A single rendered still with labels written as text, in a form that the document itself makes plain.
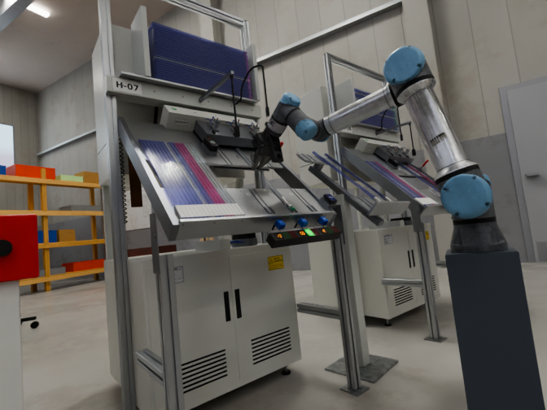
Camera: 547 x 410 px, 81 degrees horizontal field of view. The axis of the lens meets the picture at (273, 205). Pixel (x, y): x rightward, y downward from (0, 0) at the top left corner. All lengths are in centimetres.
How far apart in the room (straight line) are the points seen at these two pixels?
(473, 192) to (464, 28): 457
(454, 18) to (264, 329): 486
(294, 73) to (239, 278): 489
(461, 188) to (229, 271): 91
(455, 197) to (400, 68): 40
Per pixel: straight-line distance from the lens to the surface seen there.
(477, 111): 506
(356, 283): 162
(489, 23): 546
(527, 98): 507
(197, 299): 133
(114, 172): 146
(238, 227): 106
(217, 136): 150
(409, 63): 109
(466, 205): 99
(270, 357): 157
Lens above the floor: 67
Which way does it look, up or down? 5 degrees up
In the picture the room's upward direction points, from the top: 6 degrees counter-clockwise
